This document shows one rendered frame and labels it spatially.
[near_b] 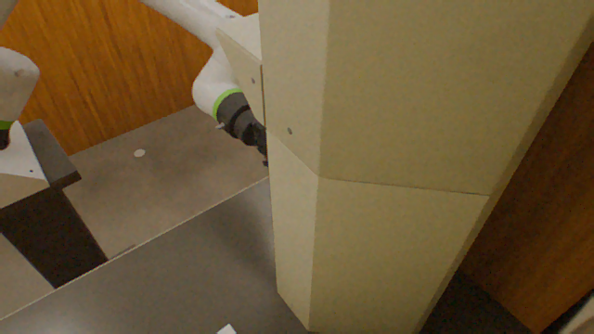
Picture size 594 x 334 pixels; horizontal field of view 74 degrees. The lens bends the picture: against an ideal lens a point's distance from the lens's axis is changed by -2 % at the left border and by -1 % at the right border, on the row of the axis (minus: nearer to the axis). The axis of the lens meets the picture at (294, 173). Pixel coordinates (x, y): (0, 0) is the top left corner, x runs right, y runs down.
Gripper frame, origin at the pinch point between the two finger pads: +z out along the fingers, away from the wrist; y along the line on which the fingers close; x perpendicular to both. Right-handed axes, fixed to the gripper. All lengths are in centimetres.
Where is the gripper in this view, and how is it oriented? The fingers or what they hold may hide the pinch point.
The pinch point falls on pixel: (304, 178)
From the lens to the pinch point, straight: 75.2
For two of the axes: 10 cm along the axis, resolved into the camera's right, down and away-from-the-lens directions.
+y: 0.0, -6.8, -7.3
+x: 8.0, -4.4, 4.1
